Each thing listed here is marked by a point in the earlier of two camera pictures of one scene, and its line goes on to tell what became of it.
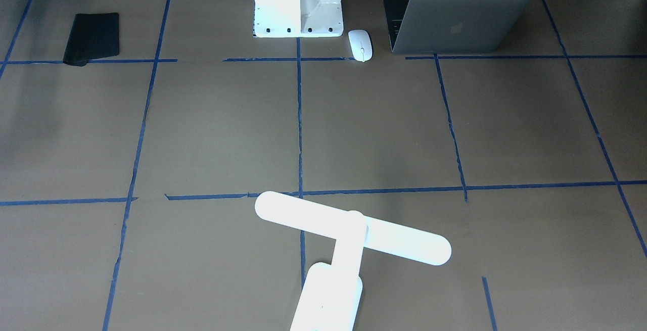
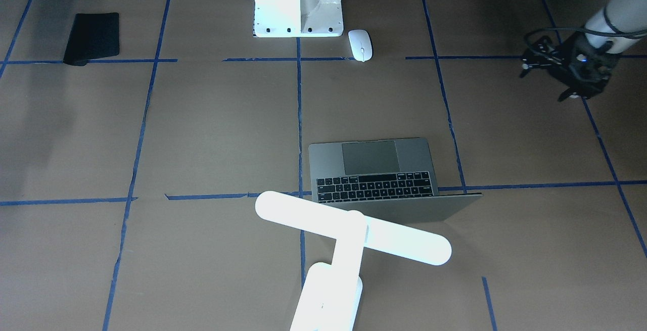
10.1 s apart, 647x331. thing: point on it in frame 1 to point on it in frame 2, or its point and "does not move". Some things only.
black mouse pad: (92, 36) does not move
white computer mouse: (361, 44) does not move
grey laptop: (452, 24) to (386, 180)
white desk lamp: (332, 298) does not move
